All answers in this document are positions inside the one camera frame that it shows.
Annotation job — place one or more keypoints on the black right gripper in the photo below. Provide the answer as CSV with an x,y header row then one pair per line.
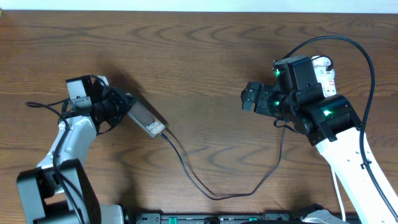
x,y
265,92

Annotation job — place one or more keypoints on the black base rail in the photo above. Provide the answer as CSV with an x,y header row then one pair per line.
x,y
158,218

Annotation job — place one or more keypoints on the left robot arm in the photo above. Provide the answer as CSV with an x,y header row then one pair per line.
x,y
58,189

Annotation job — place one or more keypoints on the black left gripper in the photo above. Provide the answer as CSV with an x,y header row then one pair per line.
x,y
123,102

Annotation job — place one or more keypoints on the white USB charger adapter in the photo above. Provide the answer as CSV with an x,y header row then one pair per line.
x,y
323,66

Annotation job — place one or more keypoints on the white power strip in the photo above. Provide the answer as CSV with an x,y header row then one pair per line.
x,y
328,86

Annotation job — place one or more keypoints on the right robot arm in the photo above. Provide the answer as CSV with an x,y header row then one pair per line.
x,y
305,94

